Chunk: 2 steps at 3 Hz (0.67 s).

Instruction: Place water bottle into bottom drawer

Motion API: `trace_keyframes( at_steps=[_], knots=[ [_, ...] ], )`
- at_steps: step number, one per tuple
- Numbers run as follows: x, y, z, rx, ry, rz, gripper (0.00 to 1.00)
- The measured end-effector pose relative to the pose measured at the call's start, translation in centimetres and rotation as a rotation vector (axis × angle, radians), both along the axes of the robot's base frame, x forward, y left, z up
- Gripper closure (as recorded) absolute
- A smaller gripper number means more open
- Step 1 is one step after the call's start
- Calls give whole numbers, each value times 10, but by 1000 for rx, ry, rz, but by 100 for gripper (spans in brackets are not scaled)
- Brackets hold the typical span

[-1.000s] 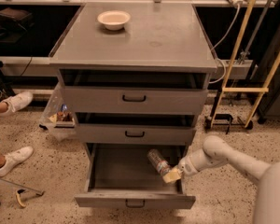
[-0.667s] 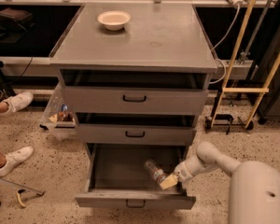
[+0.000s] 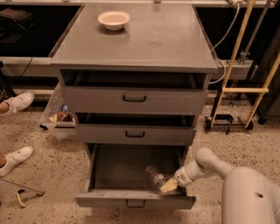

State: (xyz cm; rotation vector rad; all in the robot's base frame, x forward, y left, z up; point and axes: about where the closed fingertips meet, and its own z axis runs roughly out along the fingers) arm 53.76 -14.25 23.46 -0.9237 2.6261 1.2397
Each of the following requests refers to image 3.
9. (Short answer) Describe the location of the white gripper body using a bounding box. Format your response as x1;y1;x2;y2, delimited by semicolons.
174;167;193;187

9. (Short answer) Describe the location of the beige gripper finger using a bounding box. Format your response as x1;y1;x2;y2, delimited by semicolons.
160;178;178;194

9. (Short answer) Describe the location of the clear plastic water bottle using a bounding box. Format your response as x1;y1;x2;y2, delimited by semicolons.
146;165;166;189

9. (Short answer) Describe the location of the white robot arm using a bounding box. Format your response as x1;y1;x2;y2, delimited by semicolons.
161;147;280;224

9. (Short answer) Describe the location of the grey bottom drawer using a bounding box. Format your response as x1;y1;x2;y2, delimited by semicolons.
76;143;196;209

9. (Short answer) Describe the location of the grey drawer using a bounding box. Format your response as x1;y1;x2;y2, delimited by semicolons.
60;69;208;115
76;113;196;146
76;143;196;209

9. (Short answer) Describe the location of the grey middle drawer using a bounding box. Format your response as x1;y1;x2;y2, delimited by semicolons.
76;113;196;146

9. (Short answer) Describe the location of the grey drawer cabinet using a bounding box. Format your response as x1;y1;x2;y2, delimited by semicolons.
49;2;218;161

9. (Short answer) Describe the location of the grey top drawer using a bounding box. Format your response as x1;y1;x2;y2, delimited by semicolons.
60;69;208;115

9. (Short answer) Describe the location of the clear plastic trash bin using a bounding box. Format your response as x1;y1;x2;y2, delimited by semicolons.
40;85;77;141

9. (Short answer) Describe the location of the grey metal rod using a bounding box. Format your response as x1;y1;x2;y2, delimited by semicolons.
0;178;45;196

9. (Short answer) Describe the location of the yellow black hand tool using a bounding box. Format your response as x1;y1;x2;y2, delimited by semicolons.
16;189;44;208

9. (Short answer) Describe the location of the white sneaker lower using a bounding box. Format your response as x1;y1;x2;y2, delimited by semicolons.
0;147;34;177

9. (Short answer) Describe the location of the white sneaker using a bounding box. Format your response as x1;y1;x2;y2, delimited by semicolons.
0;147;34;177
0;91;35;117

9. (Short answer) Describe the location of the white paper bowl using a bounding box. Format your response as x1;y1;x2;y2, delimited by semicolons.
97;11;131;31

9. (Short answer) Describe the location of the white sneaker upper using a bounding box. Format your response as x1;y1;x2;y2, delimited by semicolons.
0;91;35;117

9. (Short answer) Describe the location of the black box on shelf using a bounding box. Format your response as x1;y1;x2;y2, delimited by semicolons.
0;7;35;32

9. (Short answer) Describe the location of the yellow wooden ladder frame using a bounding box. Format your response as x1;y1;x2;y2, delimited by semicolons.
204;0;280;131

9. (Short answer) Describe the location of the white power cable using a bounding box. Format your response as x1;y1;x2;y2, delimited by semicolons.
208;4;242;86

